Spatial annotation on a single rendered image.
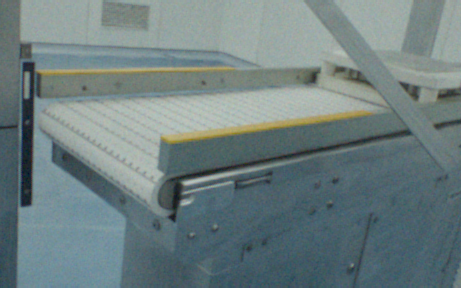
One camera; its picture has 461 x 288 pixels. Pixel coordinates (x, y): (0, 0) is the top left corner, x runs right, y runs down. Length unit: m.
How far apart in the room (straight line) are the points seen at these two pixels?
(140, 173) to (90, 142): 0.10
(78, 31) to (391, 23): 3.22
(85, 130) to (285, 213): 0.26
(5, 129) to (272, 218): 0.35
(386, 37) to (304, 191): 4.07
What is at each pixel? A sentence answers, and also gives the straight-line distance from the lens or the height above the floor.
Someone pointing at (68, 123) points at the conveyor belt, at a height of 0.84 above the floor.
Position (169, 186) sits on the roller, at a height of 0.83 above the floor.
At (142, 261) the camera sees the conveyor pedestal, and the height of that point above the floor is 0.62.
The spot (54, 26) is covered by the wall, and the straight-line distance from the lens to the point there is 5.82.
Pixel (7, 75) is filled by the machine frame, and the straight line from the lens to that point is 0.69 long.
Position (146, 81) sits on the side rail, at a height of 0.87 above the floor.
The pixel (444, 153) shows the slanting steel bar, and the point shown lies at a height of 0.86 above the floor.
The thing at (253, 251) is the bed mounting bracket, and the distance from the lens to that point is 0.70.
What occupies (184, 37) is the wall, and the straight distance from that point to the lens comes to 6.39.
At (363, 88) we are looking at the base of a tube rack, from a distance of 0.99.
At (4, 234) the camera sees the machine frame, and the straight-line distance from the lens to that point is 0.77.
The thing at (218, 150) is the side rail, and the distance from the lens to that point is 0.51.
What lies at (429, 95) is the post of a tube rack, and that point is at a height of 0.89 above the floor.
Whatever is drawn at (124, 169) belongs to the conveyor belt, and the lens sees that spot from 0.54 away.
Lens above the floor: 1.03
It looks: 18 degrees down
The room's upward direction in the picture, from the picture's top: 8 degrees clockwise
